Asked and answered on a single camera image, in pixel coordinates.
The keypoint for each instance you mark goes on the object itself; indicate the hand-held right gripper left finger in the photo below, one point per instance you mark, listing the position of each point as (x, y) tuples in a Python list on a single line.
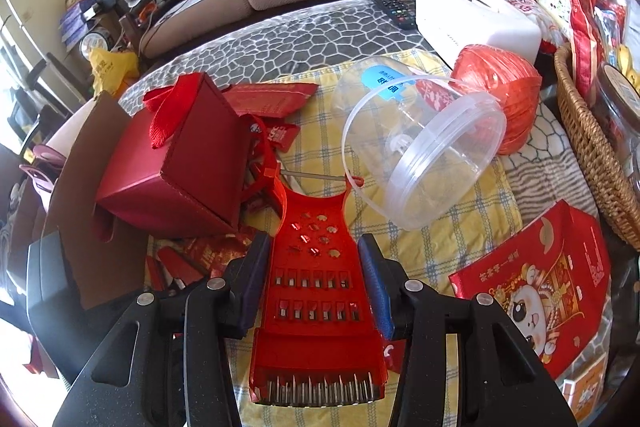
[(257, 272)]

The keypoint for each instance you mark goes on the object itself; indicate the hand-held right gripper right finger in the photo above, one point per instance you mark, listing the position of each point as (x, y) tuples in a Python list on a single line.
[(372, 277)]

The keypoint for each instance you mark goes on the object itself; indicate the red plastic grater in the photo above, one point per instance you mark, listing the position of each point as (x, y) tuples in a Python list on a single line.
[(315, 257)]

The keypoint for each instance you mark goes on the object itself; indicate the brown cardboard box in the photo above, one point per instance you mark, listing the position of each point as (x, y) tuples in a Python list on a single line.
[(90, 207)]

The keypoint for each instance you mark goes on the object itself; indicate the yellow checked cloth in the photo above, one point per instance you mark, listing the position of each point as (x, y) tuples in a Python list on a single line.
[(450, 247)]

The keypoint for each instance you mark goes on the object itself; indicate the red gift box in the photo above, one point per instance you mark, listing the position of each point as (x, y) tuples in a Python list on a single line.
[(190, 157)]

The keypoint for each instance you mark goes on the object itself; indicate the clear plastic bucket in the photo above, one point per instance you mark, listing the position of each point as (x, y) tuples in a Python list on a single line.
[(425, 142)]

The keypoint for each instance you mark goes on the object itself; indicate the red foil packet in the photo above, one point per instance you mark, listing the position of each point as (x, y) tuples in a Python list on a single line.
[(272, 99)]

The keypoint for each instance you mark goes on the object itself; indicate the red cartoon paper bag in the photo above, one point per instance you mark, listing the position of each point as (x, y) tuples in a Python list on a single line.
[(550, 287)]

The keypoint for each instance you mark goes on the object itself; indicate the yellow plastic bag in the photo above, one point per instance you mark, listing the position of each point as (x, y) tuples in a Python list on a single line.
[(112, 69)]

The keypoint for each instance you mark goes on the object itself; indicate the grey pebble pattern tablecloth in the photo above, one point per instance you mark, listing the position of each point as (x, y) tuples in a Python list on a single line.
[(300, 37)]

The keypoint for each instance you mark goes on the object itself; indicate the small orange box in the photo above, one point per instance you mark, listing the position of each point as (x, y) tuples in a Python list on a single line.
[(585, 389)]

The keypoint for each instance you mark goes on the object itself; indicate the wicker basket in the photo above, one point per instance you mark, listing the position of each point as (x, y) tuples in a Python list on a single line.
[(590, 157)]

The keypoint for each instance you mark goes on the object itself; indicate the round tin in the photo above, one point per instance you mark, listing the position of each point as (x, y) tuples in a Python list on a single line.
[(95, 42)]

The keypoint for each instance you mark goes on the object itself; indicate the black remote control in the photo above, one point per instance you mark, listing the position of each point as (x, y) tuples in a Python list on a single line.
[(392, 7)]

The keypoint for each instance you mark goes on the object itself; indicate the white tissue box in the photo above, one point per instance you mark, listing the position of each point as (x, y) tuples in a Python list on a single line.
[(470, 22)]

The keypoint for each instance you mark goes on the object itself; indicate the clear jar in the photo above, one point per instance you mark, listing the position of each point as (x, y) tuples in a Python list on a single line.
[(622, 122)]

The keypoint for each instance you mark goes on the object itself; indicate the red striped snack bag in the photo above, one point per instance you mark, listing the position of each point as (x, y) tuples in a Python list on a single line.
[(585, 12)]

